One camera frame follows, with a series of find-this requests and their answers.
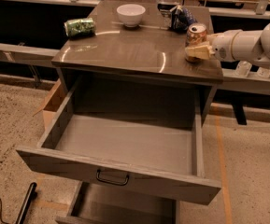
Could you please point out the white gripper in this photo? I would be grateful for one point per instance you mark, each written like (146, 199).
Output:
(222, 47)

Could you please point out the orange soda can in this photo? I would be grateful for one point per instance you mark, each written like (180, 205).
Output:
(196, 34)

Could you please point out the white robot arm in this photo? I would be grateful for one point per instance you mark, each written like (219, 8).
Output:
(264, 61)

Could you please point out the grey cabinet with counter top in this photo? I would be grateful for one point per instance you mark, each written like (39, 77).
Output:
(150, 50)

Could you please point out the open grey top drawer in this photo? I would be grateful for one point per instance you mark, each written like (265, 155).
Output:
(151, 133)

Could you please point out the green soda can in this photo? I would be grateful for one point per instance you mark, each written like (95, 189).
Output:
(76, 27)

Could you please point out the open lower drawer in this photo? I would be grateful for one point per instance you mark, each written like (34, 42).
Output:
(94, 204)

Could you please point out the blue chip bag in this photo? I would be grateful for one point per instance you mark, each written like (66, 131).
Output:
(181, 19)

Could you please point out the clear plastic bottle left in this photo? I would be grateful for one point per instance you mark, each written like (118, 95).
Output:
(243, 68)

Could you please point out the clear plastic bottle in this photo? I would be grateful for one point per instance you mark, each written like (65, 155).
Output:
(243, 68)
(263, 72)

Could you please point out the clear plastic bottle right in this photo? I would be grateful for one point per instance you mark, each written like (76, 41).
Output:
(263, 72)

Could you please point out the white bowl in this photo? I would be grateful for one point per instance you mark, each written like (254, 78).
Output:
(130, 15)

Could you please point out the black bar on floor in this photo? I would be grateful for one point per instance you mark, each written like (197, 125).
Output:
(30, 195)

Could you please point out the black drawer handle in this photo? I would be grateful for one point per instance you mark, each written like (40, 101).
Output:
(111, 180)

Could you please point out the grey metal rail shelf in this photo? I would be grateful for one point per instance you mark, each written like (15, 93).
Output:
(27, 55)

